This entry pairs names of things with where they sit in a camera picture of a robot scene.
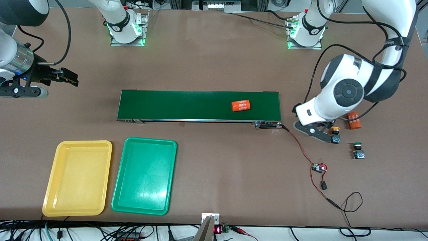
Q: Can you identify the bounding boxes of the grey pointed metal mount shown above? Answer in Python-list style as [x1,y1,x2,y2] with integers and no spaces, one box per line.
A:
[193,216,216,241]

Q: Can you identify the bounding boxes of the red and black clip leads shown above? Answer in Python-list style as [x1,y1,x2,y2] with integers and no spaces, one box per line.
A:
[231,226,258,241]

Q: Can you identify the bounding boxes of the orange power strip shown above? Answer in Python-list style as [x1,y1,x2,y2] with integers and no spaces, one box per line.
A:
[115,233,141,241]

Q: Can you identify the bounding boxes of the orange printed cylinder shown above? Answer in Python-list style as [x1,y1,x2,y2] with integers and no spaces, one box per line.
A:
[346,112,362,130]
[231,99,251,112]

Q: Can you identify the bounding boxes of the yellow plastic tray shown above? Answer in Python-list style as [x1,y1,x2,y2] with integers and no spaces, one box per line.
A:
[42,140,113,217]

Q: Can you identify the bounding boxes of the thin black wire loop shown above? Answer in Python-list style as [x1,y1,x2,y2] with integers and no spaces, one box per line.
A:
[339,191,363,229]

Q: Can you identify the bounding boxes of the silver metal bracket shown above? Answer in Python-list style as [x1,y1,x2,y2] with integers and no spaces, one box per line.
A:
[201,213,220,224]

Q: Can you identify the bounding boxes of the black floor cable loop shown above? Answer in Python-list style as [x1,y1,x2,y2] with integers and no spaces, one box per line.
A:
[339,227,371,237]

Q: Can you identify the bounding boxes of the green conveyor belt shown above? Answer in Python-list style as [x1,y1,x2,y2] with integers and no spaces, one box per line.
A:
[116,89,284,129]

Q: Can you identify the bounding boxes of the aluminium frame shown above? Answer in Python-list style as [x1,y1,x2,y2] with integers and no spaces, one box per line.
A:
[170,0,270,14]

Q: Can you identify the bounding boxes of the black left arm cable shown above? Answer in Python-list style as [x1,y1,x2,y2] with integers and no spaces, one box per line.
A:
[303,0,408,121]

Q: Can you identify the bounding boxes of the black table cable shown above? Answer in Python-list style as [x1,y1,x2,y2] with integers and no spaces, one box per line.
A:
[231,13,295,29]

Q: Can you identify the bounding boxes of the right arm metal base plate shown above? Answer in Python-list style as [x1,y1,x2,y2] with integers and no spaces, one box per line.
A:
[110,9,147,47]

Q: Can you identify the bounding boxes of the green push button switch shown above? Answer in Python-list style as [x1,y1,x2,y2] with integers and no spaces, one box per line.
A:
[352,142,365,159]

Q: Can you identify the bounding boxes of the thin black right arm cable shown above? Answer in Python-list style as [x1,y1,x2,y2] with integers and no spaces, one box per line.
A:
[17,25,45,52]

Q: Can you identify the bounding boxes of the red and black wire pair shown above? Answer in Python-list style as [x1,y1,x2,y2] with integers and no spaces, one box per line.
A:
[280,124,342,211]

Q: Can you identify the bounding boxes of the green plastic tray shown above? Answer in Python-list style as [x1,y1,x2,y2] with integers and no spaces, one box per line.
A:
[111,137,178,216]

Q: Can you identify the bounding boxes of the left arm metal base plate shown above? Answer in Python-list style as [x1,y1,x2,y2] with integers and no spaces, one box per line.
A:
[287,17,323,50]

